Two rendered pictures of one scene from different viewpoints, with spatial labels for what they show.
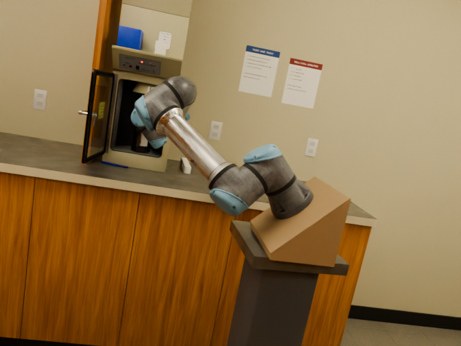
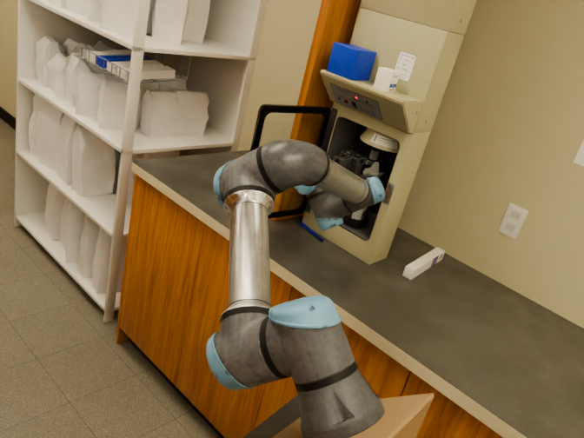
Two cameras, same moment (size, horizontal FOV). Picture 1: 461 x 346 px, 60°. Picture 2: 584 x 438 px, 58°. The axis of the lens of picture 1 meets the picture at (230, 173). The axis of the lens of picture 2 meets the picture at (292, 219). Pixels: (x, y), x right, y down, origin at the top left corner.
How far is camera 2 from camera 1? 0.99 m
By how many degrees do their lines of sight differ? 46
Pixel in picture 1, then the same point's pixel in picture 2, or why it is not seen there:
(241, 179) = (241, 338)
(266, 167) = (280, 338)
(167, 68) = (388, 112)
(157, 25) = (399, 41)
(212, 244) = not seen: hidden behind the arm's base
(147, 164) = (350, 245)
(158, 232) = not seen: hidden behind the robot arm
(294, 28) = not seen: outside the picture
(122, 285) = (259, 390)
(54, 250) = (209, 310)
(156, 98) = (235, 169)
